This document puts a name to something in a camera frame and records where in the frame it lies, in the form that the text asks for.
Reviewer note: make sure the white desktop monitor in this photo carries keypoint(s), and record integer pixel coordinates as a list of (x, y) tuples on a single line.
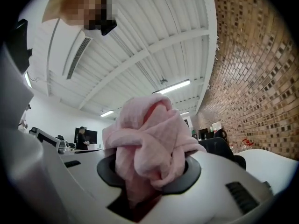
[(47, 139)]

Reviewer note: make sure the long ceiling light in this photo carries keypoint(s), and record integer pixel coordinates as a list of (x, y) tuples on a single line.
[(171, 86), (28, 79), (107, 113)]

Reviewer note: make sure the black office chair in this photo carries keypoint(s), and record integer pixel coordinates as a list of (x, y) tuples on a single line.
[(218, 147), (33, 130)]

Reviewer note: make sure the pink clothing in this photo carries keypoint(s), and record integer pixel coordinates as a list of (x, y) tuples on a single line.
[(149, 143)]

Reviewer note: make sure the black wall screen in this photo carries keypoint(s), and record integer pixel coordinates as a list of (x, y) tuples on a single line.
[(92, 136)]

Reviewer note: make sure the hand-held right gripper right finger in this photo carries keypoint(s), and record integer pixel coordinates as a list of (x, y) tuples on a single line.
[(217, 171)]

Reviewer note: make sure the person's head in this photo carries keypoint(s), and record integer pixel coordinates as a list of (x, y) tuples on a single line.
[(70, 6)]

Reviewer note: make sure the ceiling air vent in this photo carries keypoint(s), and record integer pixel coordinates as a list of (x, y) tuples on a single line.
[(78, 58)]

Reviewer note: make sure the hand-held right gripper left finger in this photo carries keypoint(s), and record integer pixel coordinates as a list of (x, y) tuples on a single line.
[(86, 171)]

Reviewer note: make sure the black head-worn camera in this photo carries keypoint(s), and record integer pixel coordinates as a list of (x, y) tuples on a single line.
[(108, 27)]

